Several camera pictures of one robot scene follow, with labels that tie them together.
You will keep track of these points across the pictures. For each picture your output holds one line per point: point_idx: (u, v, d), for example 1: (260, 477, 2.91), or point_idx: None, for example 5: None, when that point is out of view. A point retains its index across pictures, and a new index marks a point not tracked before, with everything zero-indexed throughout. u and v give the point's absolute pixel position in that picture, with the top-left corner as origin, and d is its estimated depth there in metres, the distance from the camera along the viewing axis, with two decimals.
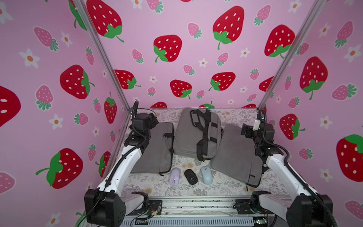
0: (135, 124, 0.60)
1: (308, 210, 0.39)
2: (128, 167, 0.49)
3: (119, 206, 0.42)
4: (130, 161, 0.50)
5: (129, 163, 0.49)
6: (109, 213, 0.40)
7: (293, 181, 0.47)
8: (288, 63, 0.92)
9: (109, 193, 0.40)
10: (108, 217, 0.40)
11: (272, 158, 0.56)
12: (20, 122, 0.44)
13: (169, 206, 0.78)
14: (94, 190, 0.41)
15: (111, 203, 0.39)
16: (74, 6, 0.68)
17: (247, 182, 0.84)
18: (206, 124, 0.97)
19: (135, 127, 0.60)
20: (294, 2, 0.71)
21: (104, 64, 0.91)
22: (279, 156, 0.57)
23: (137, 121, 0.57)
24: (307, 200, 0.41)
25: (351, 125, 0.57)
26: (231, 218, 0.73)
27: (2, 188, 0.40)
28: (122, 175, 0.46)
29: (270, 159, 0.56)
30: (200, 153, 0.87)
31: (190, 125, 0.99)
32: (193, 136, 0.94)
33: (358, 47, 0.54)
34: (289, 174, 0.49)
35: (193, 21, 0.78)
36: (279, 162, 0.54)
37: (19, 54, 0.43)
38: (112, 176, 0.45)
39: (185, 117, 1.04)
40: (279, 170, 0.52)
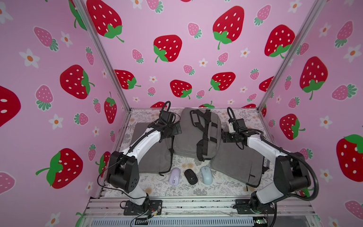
0: (161, 115, 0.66)
1: (287, 168, 0.46)
2: (147, 144, 0.55)
3: (135, 174, 0.48)
4: (150, 139, 0.56)
5: (149, 140, 0.56)
6: (127, 175, 0.46)
7: (271, 149, 0.54)
8: (288, 63, 0.92)
9: (129, 157, 0.48)
10: (125, 179, 0.46)
11: (251, 137, 0.64)
12: (20, 123, 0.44)
13: (169, 206, 0.78)
14: (117, 153, 0.48)
15: (131, 166, 0.45)
16: (74, 6, 0.68)
17: (247, 182, 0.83)
18: (206, 124, 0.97)
19: (161, 117, 0.70)
20: (294, 2, 0.71)
21: (104, 64, 0.91)
22: (256, 135, 0.65)
23: (165, 113, 0.70)
24: (285, 159, 0.47)
25: (351, 125, 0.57)
26: (231, 218, 0.73)
27: (2, 188, 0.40)
28: (142, 148, 0.52)
29: (250, 139, 0.63)
30: (200, 153, 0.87)
31: (189, 125, 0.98)
32: (193, 136, 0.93)
33: (358, 47, 0.54)
34: (267, 144, 0.57)
35: (193, 21, 0.78)
36: (257, 139, 0.61)
37: (19, 54, 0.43)
38: (134, 146, 0.52)
39: (185, 117, 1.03)
40: (259, 145, 0.58)
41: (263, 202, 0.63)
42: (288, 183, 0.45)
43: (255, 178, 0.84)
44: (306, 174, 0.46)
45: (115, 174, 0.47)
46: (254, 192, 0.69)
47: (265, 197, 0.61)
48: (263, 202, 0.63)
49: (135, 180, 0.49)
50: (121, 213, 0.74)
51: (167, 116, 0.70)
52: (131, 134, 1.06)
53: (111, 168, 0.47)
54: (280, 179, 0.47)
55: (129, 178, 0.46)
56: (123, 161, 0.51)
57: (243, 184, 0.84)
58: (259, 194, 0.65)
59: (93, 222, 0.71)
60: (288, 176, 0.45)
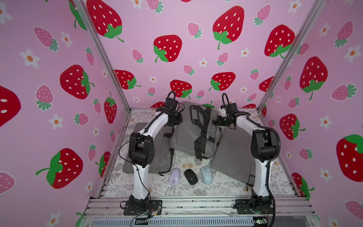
0: (168, 102, 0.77)
1: (260, 137, 0.58)
2: (159, 126, 0.63)
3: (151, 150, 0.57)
4: (160, 121, 0.65)
5: (159, 122, 0.64)
6: (146, 151, 0.55)
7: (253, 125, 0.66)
8: (288, 63, 0.92)
9: (146, 136, 0.57)
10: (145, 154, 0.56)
11: (239, 117, 0.75)
12: (20, 123, 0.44)
13: (169, 206, 0.78)
14: (136, 133, 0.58)
15: (148, 144, 0.54)
16: (75, 6, 0.68)
17: (247, 182, 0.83)
18: (205, 122, 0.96)
19: (168, 103, 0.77)
20: (294, 2, 0.71)
21: (104, 64, 0.91)
22: (243, 116, 0.76)
23: (171, 100, 0.78)
24: (259, 131, 0.61)
25: (351, 125, 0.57)
26: (231, 218, 0.73)
27: (2, 188, 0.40)
28: (155, 128, 0.61)
29: (237, 118, 0.75)
30: (198, 151, 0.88)
31: (188, 122, 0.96)
32: (192, 133, 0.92)
33: (358, 47, 0.54)
34: (250, 122, 0.69)
35: (193, 21, 0.78)
36: (243, 118, 0.73)
37: (19, 54, 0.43)
38: (148, 128, 0.60)
39: (185, 113, 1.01)
40: (244, 124, 0.69)
41: (259, 194, 0.65)
42: (259, 150, 0.58)
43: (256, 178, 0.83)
44: (275, 144, 0.59)
45: (135, 150, 0.57)
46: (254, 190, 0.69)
47: (258, 188, 0.65)
48: (260, 195, 0.65)
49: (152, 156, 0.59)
50: (121, 213, 0.74)
51: (173, 102, 0.78)
52: (131, 133, 1.07)
53: (132, 145, 0.56)
54: (254, 147, 0.60)
55: (148, 152, 0.55)
56: (141, 140, 0.59)
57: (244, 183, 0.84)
58: (255, 186, 0.68)
59: (93, 222, 0.71)
60: (259, 144, 0.58)
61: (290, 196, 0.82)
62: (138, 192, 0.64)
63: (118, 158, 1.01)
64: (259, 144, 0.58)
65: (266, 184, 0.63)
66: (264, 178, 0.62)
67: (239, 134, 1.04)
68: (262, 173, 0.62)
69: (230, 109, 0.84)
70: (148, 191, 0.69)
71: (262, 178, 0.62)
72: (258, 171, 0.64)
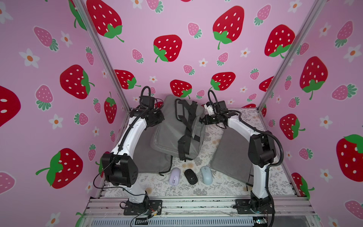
0: (143, 101, 0.66)
1: (258, 143, 0.54)
2: (137, 135, 0.54)
3: (133, 168, 0.49)
4: (137, 129, 0.55)
5: (135, 131, 0.54)
6: (126, 171, 0.46)
7: (247, 129, 0.61)
8: (288, 63, 0.92)
9: (122, 156, 0.47)
10: (125, 176, 0.47)
11: (231, 119, 0.70)
12: (20, 123, 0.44)
13: (169, 206, 0.78)
14: (108, 154, 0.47)
15: (125, 164, 0.45)
16: (74, 6, 0.68)
17: (247, 182, 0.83)
18: (190, 119, 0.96)
19: (143, 104, 0.66)
20: (294, 2, 0.71)
21: (104, 64, 0.91)
22: (235, 116, 0.72)
23: (146, 98, 0.66)
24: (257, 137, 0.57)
25: (351, 125, 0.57)
26: (231, 218, 0.73)
27: (2, 188, 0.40)
28: (132, 141, 0.51)
29: (230, 120, 0.69)
30: (182, 152, 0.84)
31: (173, 120, 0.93)
32: (175, 132, 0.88)
33: (358, 47, 0.54)
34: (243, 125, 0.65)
35: (193, 21, 0.78)
36: (237, 120, 0.68)
37: (19, 54, 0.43)
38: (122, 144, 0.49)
39: (169, 109, 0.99)
40: (237, 126, 0.65)
41: (259, 196, 0.64)
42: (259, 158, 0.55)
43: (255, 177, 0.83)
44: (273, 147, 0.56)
45: (112, 173, 0.47)
46: (252, 192, 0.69)
47: (258, 191, 0.64)
48: (260, 197, 0.64)
49: (136, 173, 0.51)
50: (121, 213, 0.74)
51: (148, 100, 0.66)
52: None
53: (107, 170, 0.47)
54: (253, 154, 0.56)
55: (128, 174, 0.46)
56: (116, 161, 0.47)
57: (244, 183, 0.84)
58: (254, 189, 0.66)
59: (93, 222, 0.71)
60: (259, 152, 0.54)
61: (290, 196, 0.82)
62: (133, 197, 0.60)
63: None
64: (257, 151, 0.54)
65: (266, 187, 0.62)
66: (263, 182, 0.61)
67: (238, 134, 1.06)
68: (261, 177, 0.59)
69: (219, 109, 0.77)
70: (145, 194, 0.68)
71: (262, 182, 0.60)
72: (257, 175, 0.61)
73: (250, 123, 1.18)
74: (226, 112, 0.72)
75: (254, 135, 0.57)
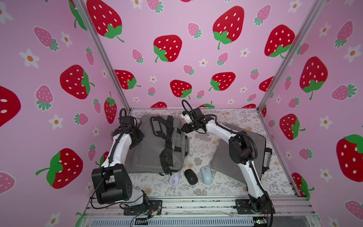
0: (123, 121, 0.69)
1: (236, 143, 0.59)
2: (123, 149, 0.53)
3: (127, 179, 0.46)
4: (123, 143, 0.55)
5: (123, 144, 0.54)
6: (120, 183, 0.44)
7: (224, 132, 0.66)
8: (288, 63, 0.92)
9: (114, 167, 0.46)
10: (121, 187, 0.44)
11: (209, 124, 0.74)
12: (20, 123, 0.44)
13: (169, 206, 0.78)
14: (99, 169, 0.44)
15: (119, 174, 0.44)
16: (74, 6, 0.68)
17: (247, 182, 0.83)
18: (168, 132, 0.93)
19: (123, 123, 0.68)
20: (294, 2, 0.71)
21: (104, 64, 0.91)
22: (211, 121, 0.76)
23: (125, 117, 0.69)
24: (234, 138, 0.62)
25: (351, 125, 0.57)
26: (231, 218, 0.73)
27: (2, 188, 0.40)
28: (121, 154, 0.50)
29: (208, 125, 0.73)
30: (165, 165, 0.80)
31: (151, 135, 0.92)
32: (155, 147, 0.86)
33: (358, 47, 0.54)
34: (220, 128, 0.69)
35: (193, 21, 0.78)
36: (213, 125, 0.72)
37: (19, 54, 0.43)
38: (112, 157, 0.49)
39: (145, 127, 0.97)
40: (215, 130, 0.69)
41: (256, 196, 0.65)
42: (239, 157, 0.60)
43: None
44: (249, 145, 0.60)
45: (105, 189, 0.44)
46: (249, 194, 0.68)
47: (254, 190, 0.65)
48: (257, 196, 0.65)
49: (131, 185, 0.49)
50: (121, 213, 0.74)
51: (127, 119, 0.69)
52: None
53: (99, 186, 0.43)
54: (234, 154, 0.61)
55: (122, 185, 0.44)
56: (108, 174, 0.47)
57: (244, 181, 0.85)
58: (250, 190, 0.67)
59: (93, 222, 0.71)
60: (238, 152, 0.60)
61: (290, 197, 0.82)
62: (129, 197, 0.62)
63: None
64: (237, 151, 0.59)
65: (258, 184, 0.65)
66: (254, 179, 0.64)
67: None
68: (249, 175, 0.63)
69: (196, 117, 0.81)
70: (142, 197, 0.66)
71: (252, 179, 0.64)
72: (246, 175, 0.64)
73: (250, 123, 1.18)
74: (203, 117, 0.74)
75: (231, 137, 0.62)
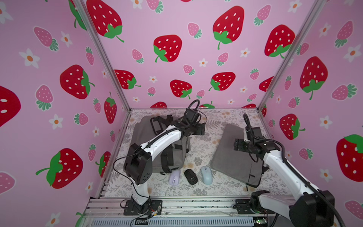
0: (186, 114, 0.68)
1: (313, 209, 0.39)
2: (166, 142, 0.55)
3: (148, 169, 0.49)
4: (169, 137, 0.57)
5: (168, 138, 0.56)
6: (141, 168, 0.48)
7: (294, 179, 0.46)
8: (287, 63, 0.92)
9: (146, 152, 0.50)
10: (139, 171, 0.49)
11: (270, 155, 0.55)
12: (20, 122, 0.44)
13: (169, 206, 0.78)
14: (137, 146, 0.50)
15: (144, 161, 0.47)
16: (74, 6, 0.68)
17: (247, 182, 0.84)
18: None
19: (186, 116, 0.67)
20: (294, 2, 0.71)
21: (104, 64, 0.91)
22: (276, 152, 0.55)
23: (191, 112, 0.67)
24: (311, 199, 0.40)
25: (351, 125, 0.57)
26: (231, 218, 0.73)
27: (2, 188, 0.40)
28: (159, 145, 0.53)
29: (267, 155, 0.55)
30: (166, 164, 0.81)
31: (152, 135, 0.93)
32: None
33: (358, 47, 0.54)
34: (289, 170, 0.48)
35: (193, 21, 0.78)
36: (278, 160, 0.52)
37: (19, 54, 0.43)
38: (151, 144, 0.52)
39: (146, 128, 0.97)
40: (278, 167, 0.51)
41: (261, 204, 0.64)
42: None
43: (255, 177, 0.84)
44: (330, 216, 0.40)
45: (131, 163, 0.50)
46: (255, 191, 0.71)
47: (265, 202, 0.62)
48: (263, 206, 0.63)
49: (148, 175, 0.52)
50: (121, 213, 0.74)
51: (192, 115, 0.67)
52: (131, 133, 1.07)
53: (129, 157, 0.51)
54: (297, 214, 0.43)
55: (141, 171, 0.48)
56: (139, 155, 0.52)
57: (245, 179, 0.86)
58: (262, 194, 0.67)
59: (93, 222, 0.71)
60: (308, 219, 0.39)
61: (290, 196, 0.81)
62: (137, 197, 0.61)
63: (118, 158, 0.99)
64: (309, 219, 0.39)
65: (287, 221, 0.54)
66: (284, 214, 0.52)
67: (238, 134, 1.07)
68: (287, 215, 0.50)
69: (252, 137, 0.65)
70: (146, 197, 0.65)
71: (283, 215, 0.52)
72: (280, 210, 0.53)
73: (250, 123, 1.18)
74: (263, 142, 0.63)
75: (306, 195, 0.42)
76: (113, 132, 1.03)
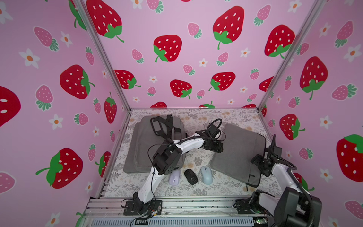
0: (209, 127, 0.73)
1: (293, 202, 0.42)
2: (191, 145, 0.64)
3: (175, 162, 0.57)
4: (194, 142, 0.66)
5: (194, 142, 0.66)
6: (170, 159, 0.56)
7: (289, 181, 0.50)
8: (288, 63, 0.92)
9: (177, 147, 0.58)
10: (168, 162, 0.56)
11: (277, 164, 0.60)
12: (20, 122, 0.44)
13: (169, 206, 0.78)
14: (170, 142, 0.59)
15: (176, 154, 0.55)
16: (74, 6, 0.68)
17: (247, 182, 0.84)
18: (168, 131, 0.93)
19: (209, 130, 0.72)
20: (294, 2, 0.71)
21: (104, 64, 0.91)
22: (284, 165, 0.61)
23: (213, 127, 0.78)
24: (296, 193, 0.43)
25: (351, 125, 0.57)
26: (230, 218, 0.73)
27: (2, 188, 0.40)
28: (187, 145, 0.61)
29: (275, 165, 0.60)
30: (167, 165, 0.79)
31: (151, 135, 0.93)
32: (156, 147, 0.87)
33: (358, 47, 0.54)
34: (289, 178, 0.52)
35: (193, 21, 0.78)
36: (282, 169, 0.57)
37: (19, 54, 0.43)
38: (181, 142, 0.62)
39: (145, 128, 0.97)
40: (280, 174, 0.55)
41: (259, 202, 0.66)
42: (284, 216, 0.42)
43: (255, 177, 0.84)
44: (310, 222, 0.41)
45: (161, 154, 0.58)
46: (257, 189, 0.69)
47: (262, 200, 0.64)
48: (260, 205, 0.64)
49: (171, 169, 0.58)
50: (121, 213, 0.74)
51: (213, 129, 0.78)
52: (131, 133, 1.07)
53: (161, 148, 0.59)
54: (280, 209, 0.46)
55: (169, 162, 0.56)
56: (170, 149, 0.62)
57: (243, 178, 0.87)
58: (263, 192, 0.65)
59: (93, 222, 0.71)
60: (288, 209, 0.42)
61: None
62: (143, 194, 0.64)
63: (118, 158, 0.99)
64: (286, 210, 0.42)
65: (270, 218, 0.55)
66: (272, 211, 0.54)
67: (238, 134, 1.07)
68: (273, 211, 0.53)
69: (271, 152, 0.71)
70: (151, 196, 0.66)
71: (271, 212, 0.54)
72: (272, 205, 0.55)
73: (250, 123, 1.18)
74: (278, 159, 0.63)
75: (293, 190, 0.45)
76: (113, 132, 1.03)
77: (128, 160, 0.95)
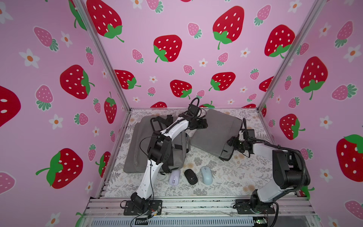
0: (191, 109, 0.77)
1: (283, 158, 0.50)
2: (178, 130, 0.69)
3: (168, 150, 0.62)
4: (181, 126, 0.71)
5: (180, 126, 0.70)
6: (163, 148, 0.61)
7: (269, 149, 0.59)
8: (288, 63, 0.92)
9: (166, 136, 0.63)
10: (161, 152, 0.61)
11: (254, 144, 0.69)
12: (20, 122, 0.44)
13: (169, 206, 0.78)
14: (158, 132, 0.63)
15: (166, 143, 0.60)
16: (74, 6, 0.68)
17: (219, 156, 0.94)
18: None
19: (190, 110, 0.83)
20: (294, 2, 0.71)
21: (104, 64, 0.91)
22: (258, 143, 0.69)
23: (194, 107, 0.83)
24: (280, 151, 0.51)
25: (351, 125, 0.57)
26: (231, 218, 0.73)
27: (2, 188, 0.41)
28: (175, 131, 0.67)
29: (254, 145, 0.69)
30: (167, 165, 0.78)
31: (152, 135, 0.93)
32: None
33: (358, 47, 0.54)
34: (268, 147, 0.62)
35: (193, 21, 0.78)
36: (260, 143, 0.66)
37: (19, 54, 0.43)
38: (168, 130, 0.66)
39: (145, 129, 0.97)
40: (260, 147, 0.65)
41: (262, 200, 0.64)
42: (283, 175, 0.47)
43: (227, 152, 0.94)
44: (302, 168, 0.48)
45: (154, 146, 0.63)
46: (255, 191, 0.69)
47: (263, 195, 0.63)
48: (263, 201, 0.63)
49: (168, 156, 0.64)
50: (121, 213, 0.74)
51: (194, 109, 0.82)
52: (131, 133, 1.07)
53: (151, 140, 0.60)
54: (277, 173, 0.50)
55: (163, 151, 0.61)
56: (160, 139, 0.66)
57: (241, 175, 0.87)
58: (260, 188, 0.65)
59: (93, 222, 0.71)
60: (283, 167, 0.48)
61: (290, 197, 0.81)
62: (142, 189, 0.66)
63: (118, 158, 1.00)
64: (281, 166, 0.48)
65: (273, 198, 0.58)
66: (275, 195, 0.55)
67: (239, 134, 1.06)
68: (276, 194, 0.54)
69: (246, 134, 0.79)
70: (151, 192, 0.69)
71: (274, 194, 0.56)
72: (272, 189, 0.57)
73: (250, 123, 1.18)
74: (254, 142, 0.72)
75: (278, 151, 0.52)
76: (114, 132, 1.04)
77: (128, 160, 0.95)
